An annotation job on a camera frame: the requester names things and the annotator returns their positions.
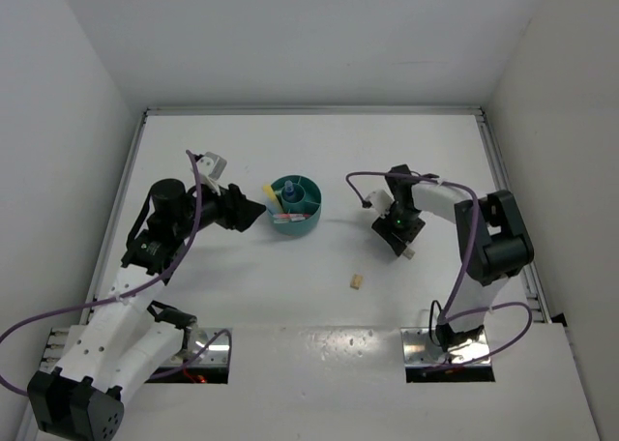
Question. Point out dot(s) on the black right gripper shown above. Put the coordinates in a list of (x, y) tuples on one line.
[(397, 239)]

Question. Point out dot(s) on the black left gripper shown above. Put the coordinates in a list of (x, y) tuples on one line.
[(235, 211)]

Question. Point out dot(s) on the grey beige eraser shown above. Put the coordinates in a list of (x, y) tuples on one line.
[(409, 253)]

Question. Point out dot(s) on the yellow highlighter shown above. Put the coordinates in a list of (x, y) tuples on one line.
[(270, 195)]

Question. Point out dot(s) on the blue capped glue stick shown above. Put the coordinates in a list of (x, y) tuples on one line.
[(275, 209)]

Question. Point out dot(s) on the pink highlighter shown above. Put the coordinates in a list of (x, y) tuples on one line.
[(290, 217)]

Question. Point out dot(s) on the green highlighter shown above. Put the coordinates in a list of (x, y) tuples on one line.
[(284, 221)]

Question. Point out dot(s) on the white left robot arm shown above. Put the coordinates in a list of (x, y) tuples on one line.
[(126, 340)]

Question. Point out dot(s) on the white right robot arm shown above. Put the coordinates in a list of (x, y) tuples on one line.
[(493, 242)]

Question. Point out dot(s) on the teal round divided organizer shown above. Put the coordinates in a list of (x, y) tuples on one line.
[(309, 199)]

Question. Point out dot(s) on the tan small eraser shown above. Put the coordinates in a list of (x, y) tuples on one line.
[(356, 282)]

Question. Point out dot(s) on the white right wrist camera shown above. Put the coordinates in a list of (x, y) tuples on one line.
[(380, 201)]

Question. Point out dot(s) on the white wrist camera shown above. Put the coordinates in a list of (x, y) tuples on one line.
[(380, 201), (211, 166)]

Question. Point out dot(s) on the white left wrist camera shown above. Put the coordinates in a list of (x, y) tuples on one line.
[(211, 166)]

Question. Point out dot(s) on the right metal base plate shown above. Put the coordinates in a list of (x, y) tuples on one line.
[(420, 352)]

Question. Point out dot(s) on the metal base plate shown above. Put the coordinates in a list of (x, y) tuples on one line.
[(215, 356), (420, 352)]

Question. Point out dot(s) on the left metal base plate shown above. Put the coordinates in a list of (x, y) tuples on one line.
[(215, 356)]

